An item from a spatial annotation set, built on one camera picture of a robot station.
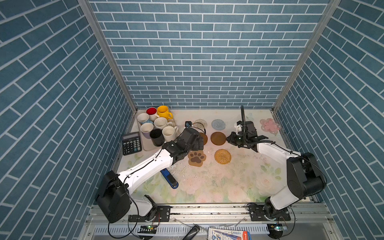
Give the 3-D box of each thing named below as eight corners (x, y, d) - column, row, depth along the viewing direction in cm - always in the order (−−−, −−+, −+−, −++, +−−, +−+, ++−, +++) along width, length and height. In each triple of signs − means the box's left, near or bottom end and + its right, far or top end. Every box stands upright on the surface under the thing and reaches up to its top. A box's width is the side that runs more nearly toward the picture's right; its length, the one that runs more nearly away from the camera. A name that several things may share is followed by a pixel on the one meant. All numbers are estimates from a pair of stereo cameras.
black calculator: (124, 156, 96) (122, 154, 94) (123, 137, 105) (121, 135, 103) (142, 150, 99) (140, 148, 97) (139, 133, 108) (138, 131, 106)
